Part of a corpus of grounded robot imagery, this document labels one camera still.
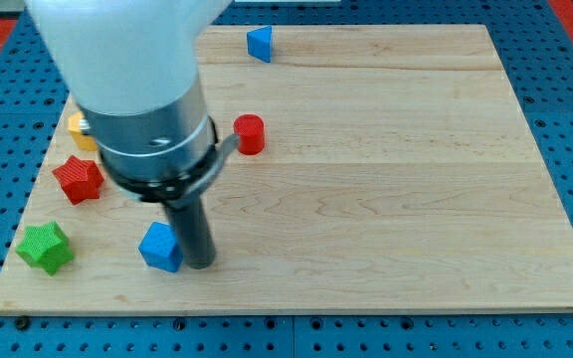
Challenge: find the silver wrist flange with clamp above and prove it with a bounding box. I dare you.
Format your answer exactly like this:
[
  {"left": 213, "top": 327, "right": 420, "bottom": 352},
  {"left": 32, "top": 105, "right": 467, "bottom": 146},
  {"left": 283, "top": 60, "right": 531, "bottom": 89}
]
[{"left": 81, "top": 79, "right": 240, "bottom": 209}]

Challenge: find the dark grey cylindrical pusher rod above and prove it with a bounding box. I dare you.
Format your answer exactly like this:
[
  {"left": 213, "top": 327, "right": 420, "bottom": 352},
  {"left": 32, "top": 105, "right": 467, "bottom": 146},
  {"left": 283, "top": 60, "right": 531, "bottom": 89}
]
[{"left": 163, "top": 199, "right": 216, "bottom": 269}]

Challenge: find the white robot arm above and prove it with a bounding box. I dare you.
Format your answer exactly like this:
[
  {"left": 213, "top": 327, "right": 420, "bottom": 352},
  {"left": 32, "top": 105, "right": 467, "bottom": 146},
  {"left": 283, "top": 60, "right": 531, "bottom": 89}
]
[{"left": 26, "top": 0, "right": 240, "bottom": 269}]

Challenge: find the blue cube block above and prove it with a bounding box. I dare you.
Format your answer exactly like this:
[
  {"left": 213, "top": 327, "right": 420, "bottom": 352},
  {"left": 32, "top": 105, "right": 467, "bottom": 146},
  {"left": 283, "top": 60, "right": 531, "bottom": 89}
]
[{"left": 138, "top": 222, "right": 183, "bottom": 272}]

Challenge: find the blue triangle block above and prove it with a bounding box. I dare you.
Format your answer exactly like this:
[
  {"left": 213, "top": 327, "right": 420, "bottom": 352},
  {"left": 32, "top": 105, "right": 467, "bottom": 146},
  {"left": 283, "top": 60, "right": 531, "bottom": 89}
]
[{"left": 246, "top": 26, "right": 273, "bottom": 63}]

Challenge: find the yellow block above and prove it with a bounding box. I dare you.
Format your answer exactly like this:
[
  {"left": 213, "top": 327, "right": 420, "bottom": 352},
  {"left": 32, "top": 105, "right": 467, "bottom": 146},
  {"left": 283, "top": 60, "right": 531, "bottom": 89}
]
[{"left": 67, "top": 111, "right": 97, "bottom": 151}]

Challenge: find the red star block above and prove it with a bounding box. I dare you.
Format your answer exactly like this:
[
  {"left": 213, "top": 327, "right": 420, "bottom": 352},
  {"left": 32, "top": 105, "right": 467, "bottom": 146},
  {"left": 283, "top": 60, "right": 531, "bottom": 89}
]
[{"left": 52, "top": 155, "right": 104, "bottom": 205}]

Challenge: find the red cylinder block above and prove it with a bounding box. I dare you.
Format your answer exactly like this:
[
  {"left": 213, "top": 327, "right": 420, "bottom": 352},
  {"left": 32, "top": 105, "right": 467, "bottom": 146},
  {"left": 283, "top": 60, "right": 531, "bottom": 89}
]
[{"left": 233, "top": 113, "right": 266, "bottom": 155}]

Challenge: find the green star block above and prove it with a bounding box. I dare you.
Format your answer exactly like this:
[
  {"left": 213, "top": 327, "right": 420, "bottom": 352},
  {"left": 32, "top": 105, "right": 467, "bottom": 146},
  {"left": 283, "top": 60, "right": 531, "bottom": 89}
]
[{"left": 15, "top": 221, "right": 75, "bottom": 275}]

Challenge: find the wooden board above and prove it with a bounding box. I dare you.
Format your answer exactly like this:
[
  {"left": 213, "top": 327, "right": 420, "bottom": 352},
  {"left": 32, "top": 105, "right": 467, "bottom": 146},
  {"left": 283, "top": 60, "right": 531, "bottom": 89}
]
[{"left": 0, "top": 25, "right": 573, "bottom": 316}]

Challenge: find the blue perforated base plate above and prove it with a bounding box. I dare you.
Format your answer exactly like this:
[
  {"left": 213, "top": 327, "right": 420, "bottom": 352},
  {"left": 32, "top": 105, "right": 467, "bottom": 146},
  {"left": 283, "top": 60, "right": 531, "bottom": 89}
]
[{"left": 0, "top": 1, "right": 573, "bottom": 357}]

